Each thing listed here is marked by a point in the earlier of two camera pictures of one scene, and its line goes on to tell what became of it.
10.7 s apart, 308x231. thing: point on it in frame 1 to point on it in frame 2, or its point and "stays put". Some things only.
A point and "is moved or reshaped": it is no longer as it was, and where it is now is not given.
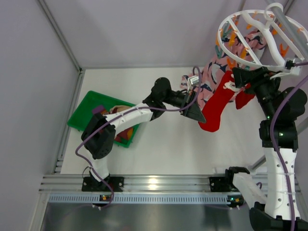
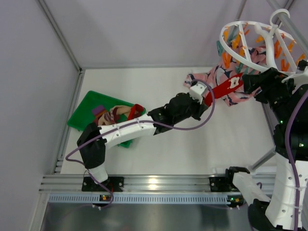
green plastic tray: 93,99 stays put
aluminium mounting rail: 67,189 stays put
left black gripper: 186,104 stays put
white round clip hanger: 262,27 is moved or reshaped
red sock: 211,112 is moved or reshaped
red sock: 242,98 to 235,83
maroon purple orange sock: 99,109 stays put
